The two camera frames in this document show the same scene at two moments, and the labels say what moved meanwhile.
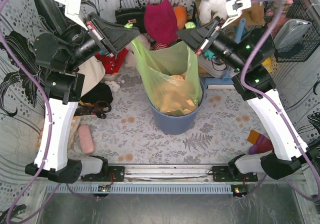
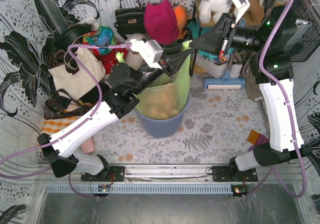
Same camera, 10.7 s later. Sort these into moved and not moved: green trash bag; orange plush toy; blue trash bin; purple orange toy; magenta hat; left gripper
Moved: blue trash bin; green trash bag; left gripper
Not moved: magenta hat; purple orange toy; orange plush toy
